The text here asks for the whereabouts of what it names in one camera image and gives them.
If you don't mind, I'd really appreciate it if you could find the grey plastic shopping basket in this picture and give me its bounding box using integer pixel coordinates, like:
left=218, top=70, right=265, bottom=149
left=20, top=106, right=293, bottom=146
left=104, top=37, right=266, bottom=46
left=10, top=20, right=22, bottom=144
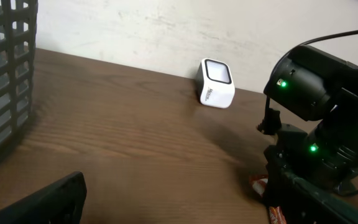
left=0, top=0, right=39, bottom=163

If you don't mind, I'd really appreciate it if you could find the orange brown snack bar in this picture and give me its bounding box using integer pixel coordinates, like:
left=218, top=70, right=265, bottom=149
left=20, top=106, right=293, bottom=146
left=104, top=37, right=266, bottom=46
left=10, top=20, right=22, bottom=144
left=249, top=174, right=287, bottom=224

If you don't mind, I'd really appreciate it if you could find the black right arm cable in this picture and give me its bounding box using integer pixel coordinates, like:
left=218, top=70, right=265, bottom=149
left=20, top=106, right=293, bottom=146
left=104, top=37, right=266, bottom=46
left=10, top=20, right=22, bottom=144
left=264, top=26, right=358, bottom=110

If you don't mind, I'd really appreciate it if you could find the white barcode scanner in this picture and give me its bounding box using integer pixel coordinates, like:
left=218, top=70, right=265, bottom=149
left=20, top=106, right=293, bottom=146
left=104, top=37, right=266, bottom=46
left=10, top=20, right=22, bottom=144
left=195, top=58, right=235, bottom=108

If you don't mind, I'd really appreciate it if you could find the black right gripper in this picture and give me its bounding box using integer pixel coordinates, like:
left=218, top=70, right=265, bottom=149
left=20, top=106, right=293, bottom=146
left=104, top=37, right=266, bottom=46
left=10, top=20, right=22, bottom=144
left=264, top=124, right=358, bottom=224

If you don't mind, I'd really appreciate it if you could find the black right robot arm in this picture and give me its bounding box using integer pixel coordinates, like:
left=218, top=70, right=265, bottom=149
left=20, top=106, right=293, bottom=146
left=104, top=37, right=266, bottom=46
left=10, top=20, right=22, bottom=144
left=258, top=45, right=358, bottom=223

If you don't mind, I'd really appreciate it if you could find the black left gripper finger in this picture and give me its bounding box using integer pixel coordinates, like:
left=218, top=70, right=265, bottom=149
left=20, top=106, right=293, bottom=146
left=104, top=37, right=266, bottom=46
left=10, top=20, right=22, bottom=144
left=0, top=171, right=87, bottom=224

